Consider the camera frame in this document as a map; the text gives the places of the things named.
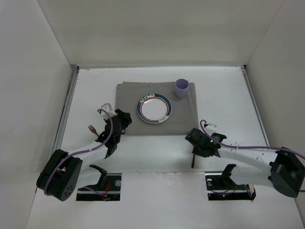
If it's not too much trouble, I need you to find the brown wooden spoon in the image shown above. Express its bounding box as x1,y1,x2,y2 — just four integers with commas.
191,154,196,168

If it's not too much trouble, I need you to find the brown wooden fork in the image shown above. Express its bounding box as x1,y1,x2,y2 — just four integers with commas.
88,125,99,137

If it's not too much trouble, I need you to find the grey cloth placemat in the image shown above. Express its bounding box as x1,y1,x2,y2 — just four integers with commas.
115,82,198,136

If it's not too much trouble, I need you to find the white plate green rim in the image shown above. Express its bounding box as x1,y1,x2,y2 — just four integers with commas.
136,94,173,124

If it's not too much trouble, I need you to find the lilac plastic cup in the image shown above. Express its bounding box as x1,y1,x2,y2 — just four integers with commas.
175,79,189,98

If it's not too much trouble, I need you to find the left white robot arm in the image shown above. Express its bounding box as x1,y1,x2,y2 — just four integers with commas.
36,106,132,201

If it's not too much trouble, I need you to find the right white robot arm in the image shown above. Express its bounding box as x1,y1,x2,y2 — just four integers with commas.
185,128,305,198

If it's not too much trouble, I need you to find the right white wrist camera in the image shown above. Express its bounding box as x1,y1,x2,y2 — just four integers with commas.
204,123,217,135

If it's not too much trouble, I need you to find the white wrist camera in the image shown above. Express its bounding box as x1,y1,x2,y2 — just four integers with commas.
204,123,217,135
97,103,116,119

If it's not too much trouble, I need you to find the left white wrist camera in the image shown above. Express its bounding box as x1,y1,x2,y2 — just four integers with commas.
97,103,116,119

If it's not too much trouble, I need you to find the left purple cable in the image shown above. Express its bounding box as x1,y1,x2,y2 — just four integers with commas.
42,108,117,197

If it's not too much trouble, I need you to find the purple cable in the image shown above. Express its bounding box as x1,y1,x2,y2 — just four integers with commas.
199,119,305,160
42,108,117,197

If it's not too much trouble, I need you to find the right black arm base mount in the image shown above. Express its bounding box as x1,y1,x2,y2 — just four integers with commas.
221,164,236,190

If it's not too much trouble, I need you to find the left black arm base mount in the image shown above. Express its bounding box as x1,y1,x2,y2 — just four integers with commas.
89,165,107,191

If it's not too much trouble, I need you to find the left aluminium table rail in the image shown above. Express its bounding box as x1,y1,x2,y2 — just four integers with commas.
51,64,79,153

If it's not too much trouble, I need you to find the aluminium table rail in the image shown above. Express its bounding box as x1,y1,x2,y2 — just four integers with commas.
241,65,270,146
51,64,79,153

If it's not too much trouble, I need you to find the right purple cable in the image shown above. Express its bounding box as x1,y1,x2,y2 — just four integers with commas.
199,119,305,160

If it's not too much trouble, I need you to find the right aluminium table rail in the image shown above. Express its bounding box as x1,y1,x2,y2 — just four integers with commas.
241,65,270,146

